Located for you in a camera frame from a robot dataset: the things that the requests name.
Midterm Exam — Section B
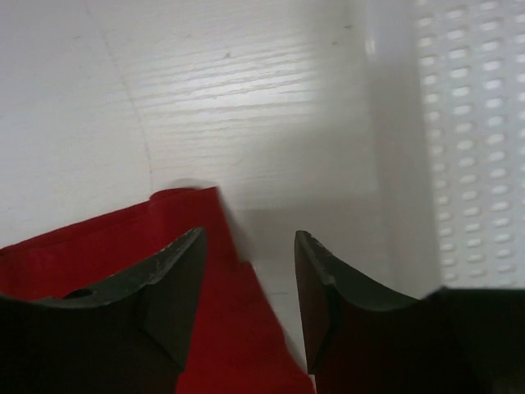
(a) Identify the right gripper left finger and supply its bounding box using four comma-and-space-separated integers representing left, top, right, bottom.
30, 227, 208, 374

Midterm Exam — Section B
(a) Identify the white plastic basket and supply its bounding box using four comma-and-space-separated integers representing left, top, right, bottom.
362, 1, 524, 294

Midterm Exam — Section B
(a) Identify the red t shirt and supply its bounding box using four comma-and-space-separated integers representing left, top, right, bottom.
1, 187, 313, 393

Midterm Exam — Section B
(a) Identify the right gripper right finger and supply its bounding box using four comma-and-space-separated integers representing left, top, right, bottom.
294, 231, 417, 373

